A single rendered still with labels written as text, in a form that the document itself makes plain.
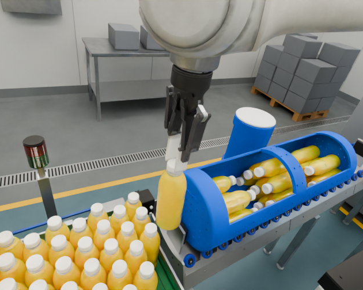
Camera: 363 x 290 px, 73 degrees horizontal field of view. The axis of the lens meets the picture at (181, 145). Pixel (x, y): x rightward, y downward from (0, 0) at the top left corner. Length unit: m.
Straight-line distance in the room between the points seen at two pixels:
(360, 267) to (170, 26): 1.00
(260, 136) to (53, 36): 3.09
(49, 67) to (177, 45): 3.87
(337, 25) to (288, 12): 0.06
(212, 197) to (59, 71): 3.55
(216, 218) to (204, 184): 0.11
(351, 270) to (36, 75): 3.94
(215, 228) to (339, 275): 0.43
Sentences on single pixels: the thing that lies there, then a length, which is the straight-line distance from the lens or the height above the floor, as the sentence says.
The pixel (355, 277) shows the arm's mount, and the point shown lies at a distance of 1.05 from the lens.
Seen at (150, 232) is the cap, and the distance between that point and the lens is 0.81.
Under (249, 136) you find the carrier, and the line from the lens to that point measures 1.70.
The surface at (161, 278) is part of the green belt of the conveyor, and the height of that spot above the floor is 0.90.
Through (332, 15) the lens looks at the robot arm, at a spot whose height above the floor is 1.76.
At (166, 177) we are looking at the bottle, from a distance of 0.59.
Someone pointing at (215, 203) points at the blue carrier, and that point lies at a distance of 0.79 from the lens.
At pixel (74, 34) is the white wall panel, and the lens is 3.96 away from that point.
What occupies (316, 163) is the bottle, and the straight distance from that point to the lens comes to 1.29.
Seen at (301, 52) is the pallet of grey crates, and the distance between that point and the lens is 4.52.
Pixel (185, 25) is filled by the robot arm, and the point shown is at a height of 1.74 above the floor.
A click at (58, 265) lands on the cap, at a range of 0.78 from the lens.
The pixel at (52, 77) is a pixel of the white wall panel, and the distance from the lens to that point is 4.12.
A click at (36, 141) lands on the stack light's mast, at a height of 1.26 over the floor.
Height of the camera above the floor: 1.78
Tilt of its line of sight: 35 degrees down
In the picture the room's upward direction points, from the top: 10 degrees clockwise
